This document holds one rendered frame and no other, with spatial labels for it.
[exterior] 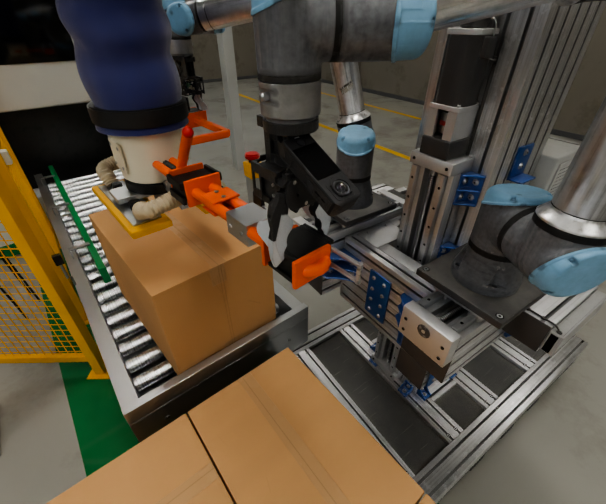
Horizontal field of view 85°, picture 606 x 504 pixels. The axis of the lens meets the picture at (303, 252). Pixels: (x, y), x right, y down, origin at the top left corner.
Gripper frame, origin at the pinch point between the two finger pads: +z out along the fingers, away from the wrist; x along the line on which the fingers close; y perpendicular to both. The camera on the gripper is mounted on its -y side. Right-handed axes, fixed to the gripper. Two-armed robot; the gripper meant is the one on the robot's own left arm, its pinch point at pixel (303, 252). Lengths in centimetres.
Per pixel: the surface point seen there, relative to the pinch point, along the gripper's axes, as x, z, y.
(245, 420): 8, 70, 18
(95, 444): 55, 124, 80
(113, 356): 32, 65, 65
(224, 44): -167, -5, 316
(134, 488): 40, 70, 22
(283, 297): -31, 66, 49
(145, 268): 14, 30, 55
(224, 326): -1, 55, 43
